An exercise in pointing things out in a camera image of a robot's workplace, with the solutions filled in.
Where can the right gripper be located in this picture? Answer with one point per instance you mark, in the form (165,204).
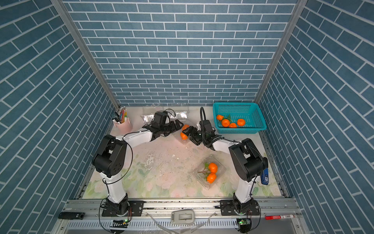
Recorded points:
(192,129)

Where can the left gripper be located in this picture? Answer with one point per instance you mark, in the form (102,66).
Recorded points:
(174,129)

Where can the orange front container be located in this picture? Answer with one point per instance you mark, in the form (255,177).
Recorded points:
(213,168)
(211,178)

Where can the clear clamshell container front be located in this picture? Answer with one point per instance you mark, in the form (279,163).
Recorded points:
(201,171)

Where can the teal plastic basket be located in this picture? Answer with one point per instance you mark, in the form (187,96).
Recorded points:
(233,111)

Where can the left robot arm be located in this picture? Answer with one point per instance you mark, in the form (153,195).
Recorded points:
(110,157)

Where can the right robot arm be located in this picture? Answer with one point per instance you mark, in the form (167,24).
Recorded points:
(248,162)

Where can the pink pen cup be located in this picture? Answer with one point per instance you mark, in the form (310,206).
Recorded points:
(125,127)

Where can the pens in cup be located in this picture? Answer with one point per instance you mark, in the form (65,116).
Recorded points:
(120,116)

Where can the blue stapler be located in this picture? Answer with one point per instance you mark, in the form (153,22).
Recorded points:
(265,177)

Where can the red marker pen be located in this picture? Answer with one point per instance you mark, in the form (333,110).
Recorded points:
(274,217)

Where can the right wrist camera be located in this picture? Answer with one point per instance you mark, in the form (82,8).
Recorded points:
(201,126)

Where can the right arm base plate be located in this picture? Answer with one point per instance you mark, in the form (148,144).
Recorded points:
(234,207)

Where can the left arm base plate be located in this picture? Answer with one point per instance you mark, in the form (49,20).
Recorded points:
(126,208)

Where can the black device on rail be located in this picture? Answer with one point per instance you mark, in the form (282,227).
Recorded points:
(71,215)

